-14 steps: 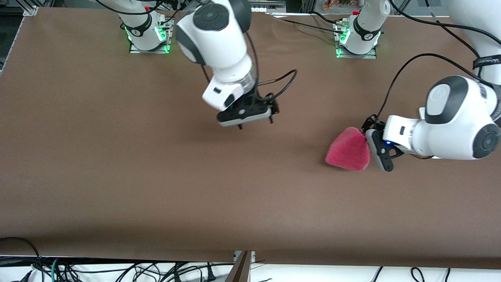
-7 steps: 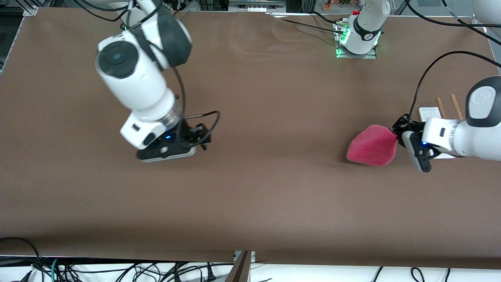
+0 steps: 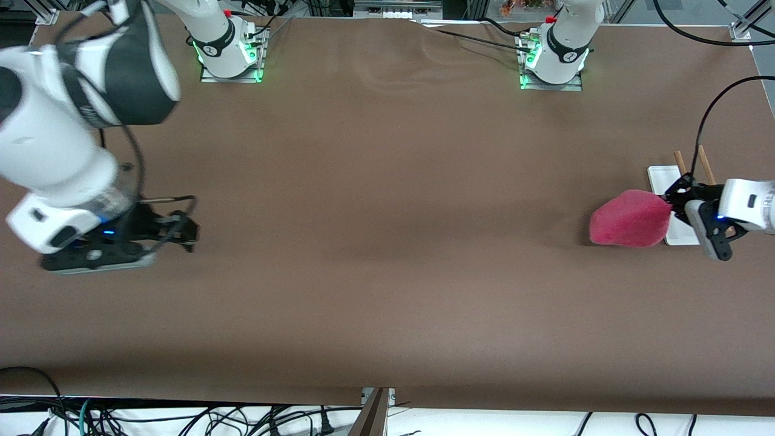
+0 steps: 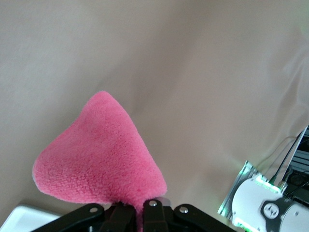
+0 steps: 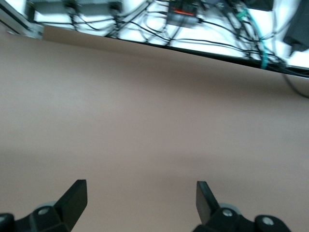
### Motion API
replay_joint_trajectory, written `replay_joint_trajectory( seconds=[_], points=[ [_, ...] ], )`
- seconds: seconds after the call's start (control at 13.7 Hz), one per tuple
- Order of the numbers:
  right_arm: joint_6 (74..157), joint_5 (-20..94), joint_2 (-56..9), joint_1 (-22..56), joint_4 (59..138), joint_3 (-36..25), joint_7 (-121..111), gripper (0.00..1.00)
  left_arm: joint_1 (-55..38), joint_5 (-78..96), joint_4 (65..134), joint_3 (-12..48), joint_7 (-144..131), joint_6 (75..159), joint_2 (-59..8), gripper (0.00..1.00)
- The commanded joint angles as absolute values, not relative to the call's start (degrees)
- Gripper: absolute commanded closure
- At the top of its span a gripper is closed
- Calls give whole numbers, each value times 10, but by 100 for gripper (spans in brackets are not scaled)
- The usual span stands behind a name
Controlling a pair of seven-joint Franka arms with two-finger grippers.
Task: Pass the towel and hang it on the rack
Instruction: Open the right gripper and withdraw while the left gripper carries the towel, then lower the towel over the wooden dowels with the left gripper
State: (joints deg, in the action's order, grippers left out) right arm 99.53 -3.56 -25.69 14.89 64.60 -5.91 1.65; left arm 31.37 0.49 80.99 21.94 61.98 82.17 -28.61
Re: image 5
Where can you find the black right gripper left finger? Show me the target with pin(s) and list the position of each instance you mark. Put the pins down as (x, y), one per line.
(70, 207)

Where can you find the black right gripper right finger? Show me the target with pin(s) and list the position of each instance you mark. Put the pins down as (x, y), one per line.
(210, 212)

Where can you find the black box with orange display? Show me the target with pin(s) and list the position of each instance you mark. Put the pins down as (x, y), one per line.
(182, 14)

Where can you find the dark bulky floor object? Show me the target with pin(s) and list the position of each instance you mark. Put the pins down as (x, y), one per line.
(299, 31)

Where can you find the grey metal table post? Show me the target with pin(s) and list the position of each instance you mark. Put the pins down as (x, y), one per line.
(21, 23)

